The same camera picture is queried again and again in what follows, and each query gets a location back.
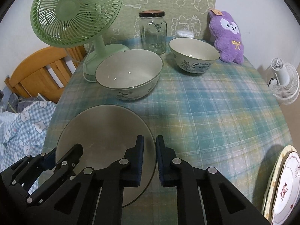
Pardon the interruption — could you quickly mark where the glass jar dark lid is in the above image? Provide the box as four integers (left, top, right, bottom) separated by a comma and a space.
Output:
139, 10, 167, 55

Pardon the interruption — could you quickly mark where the purple plush bunny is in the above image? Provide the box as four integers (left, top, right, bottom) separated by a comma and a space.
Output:
208, 9, 244, 65

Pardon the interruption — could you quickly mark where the green desk fan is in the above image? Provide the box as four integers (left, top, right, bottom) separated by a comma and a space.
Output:
31, 0, 128, 83

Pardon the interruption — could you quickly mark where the green cartoon wall mat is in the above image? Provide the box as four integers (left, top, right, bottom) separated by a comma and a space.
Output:
103, 0, 216, 44

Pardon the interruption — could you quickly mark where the yellow floral plate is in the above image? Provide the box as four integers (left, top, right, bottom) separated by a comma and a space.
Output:
261, 145, 297, 222

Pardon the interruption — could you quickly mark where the cream ceramic bowl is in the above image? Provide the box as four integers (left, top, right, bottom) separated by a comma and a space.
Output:
95, 49, 163, 101
56, 105, 156, 206
169, 38, 220, 74

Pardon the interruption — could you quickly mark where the blue checkered bedding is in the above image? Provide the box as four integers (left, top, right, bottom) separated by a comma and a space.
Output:
1, 100, 56, 171

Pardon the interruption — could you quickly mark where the green plaid tablecloth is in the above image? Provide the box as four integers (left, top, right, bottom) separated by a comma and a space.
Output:
42, 36, 293, 225

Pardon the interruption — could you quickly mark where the cotton swab container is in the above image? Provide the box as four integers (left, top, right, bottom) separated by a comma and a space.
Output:
175, 29, 194, 39

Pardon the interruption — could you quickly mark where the green fan white cable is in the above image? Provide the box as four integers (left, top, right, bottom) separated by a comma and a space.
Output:
64, 44, 98, 83

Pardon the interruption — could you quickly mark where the white plate red flower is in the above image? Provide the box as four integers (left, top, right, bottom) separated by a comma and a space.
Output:
271, 151, 299, 224

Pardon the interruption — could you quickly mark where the white standing fan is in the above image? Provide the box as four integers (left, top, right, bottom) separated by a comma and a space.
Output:
267, 57, 299, 105

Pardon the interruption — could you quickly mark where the wooden bed headboard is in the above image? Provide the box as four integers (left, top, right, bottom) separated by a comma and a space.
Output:
4, 46, 86, 103

